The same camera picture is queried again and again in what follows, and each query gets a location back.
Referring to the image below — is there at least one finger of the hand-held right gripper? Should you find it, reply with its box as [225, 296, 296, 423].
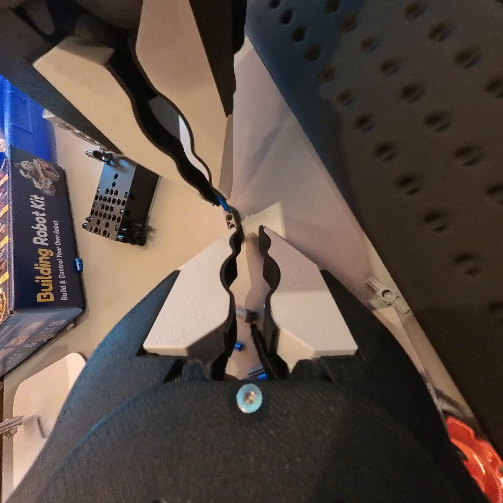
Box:
[32, 46, 221, 207]
[135, 0, 236, 201]

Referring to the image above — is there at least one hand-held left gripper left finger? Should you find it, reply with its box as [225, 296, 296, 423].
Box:
[143, 227, 245, 380]

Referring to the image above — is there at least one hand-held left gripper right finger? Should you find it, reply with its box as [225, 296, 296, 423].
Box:
[257, 225, 359, 374]

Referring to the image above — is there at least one black perforated motor block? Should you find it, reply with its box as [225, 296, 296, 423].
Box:
[81, 149, 161, 247]

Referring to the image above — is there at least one blue robot kit box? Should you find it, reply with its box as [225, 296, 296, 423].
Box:
[0, 145, 85, 376]

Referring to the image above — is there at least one white book stand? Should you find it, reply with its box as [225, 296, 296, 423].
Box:
[0, 352, 87, 503]

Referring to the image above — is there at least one group of orange gear wheels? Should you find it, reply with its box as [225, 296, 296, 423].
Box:
[444, 417, 503, 503]

